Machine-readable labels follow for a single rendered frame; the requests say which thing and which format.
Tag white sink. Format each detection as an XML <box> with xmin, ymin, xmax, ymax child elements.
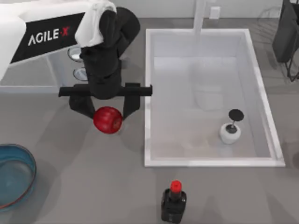
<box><xmin>143</xmin><ymin>28</ymin><xmax>286</xmax><ymax>168</ymax></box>

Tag black wire rack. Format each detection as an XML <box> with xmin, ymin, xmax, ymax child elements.
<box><xmin>272</xmin><ymin>0</ymin><xmax>299</xmax><ymax>83</ymax></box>

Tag pale microwave oven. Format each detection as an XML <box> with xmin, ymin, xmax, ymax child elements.
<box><xmin>0</xmin><ymin>45</ymin><xmax>91</xmax><ymax>94</ymax></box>

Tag black bottle with red cap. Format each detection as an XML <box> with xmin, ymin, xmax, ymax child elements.
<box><xmin>160</xmin><ymin>179</ymin><xmax>188</xmax><ymax>223</ymax></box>

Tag white pot with black disc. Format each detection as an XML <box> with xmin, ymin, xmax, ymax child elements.
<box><xmin>219</xmin><ymin>109</ymin><xmax>245</xmax><ymax>145</ymax></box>

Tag red apple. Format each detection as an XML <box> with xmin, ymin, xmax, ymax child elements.
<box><xmin>93</xmin><ymin>106</ymin><xmax>124</xmax><ymax>135</ymax></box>

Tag blue bowl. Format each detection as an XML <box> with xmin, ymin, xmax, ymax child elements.
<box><xmin>0</xmin><ymin>143</ymin><xmax>37</xmax><ymax>212</ymax></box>

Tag white wall socket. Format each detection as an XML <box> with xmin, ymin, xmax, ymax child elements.
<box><xmin>209</xmin><ymin>6</ymin><xmax>221</xmax><ymax>20</ymax></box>

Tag grey microwave knob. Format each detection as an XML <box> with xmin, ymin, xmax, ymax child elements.
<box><xmin>72</xmin><ymin>66</ymin><xmax>90</xmax><ymax>82</ymax></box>
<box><xmin>67</xmin><ymin>46</ymin><xmax>83</xmax><ymax>62</ymax></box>

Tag tall white tap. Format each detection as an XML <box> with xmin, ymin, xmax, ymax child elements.
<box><xmin>192</xmin><ymin>0</ymin><xmax>208</xmax><ymax>35</ymax></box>

